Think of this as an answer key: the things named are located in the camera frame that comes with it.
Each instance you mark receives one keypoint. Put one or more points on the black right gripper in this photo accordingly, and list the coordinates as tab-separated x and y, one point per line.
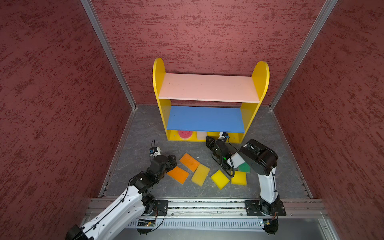
210	143

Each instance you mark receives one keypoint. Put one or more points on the bright yellow diamond sponge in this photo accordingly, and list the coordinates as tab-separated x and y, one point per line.
220	179

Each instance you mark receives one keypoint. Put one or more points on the pale yellow sponge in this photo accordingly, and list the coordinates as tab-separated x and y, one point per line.
200	175

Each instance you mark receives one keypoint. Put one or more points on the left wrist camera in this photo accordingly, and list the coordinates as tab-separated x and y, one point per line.
155	151

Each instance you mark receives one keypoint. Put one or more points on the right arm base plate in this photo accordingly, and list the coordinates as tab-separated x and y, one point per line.
262	208

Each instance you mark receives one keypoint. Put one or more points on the orange sponge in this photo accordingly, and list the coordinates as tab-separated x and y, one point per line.
188	161
178	174

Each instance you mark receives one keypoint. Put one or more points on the left circuit board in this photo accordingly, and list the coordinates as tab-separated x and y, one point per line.
146	223

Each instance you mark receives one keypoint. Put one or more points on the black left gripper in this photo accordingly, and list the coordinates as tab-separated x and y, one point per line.
171	162

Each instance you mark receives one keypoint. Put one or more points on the aluminium mounting rail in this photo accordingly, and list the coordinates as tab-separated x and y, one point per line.
236	208

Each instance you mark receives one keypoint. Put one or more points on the right circuit board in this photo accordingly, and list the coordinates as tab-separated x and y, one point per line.
269	223

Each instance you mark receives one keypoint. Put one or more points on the orange sponge upper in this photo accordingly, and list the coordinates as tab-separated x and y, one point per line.
188	161

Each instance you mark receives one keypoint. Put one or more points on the bright yellow square sponge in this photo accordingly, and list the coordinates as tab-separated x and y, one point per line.
240	178

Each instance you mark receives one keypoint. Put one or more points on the round pink smiley sponge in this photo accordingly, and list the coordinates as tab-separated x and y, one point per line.
185	135

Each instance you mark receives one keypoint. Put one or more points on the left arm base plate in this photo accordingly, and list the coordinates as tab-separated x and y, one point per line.
157	208

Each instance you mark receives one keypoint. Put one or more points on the circuit board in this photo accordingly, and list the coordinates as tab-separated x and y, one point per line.
269	223
146	223

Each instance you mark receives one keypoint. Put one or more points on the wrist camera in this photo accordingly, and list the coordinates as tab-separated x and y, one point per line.
223	135
155	151

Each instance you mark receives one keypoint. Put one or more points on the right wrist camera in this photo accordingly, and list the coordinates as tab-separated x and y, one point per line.
223	135

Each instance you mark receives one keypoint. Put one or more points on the white sponge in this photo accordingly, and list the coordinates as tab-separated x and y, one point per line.
201	136

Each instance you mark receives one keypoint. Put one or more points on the yellow shelf with coloured boards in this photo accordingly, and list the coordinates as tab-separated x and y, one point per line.
248	91

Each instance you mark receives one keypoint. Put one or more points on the green yellow scouring sponge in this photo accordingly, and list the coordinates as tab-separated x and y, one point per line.
244	168

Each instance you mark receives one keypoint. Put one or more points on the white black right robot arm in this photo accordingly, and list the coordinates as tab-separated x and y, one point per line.
260	158

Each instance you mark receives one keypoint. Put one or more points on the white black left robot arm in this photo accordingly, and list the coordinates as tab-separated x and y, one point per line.
135	201

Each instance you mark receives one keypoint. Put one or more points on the orange sponge lower left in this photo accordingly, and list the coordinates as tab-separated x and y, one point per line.
178	174

